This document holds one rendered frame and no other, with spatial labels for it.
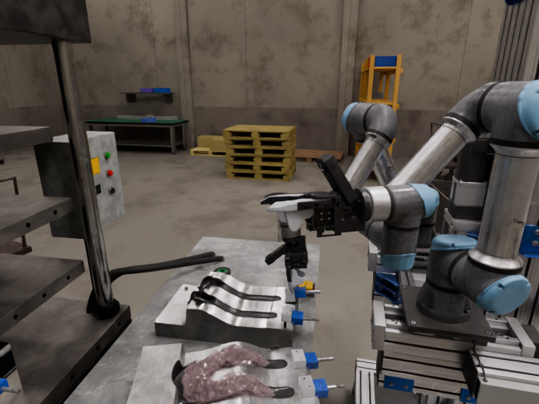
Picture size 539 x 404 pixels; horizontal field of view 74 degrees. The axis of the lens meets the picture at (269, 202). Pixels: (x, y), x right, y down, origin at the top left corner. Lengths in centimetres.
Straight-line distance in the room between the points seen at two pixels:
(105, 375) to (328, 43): 832
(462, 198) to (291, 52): 798
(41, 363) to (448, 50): 874
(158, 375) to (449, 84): 859
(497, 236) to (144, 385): 96
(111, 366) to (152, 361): 23
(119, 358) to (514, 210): 123
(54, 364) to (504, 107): 149
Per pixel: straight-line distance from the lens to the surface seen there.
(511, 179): 94
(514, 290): 102
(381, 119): 132
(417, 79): 899
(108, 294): 160
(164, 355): 120
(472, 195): 133
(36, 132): 139
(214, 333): 136
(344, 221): 75
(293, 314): 133
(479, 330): 119
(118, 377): 134
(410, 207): 79
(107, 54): 1102
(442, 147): 97
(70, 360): 149
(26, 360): 157
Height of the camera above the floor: 168
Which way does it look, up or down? 18 degrees down
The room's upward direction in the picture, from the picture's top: straight up
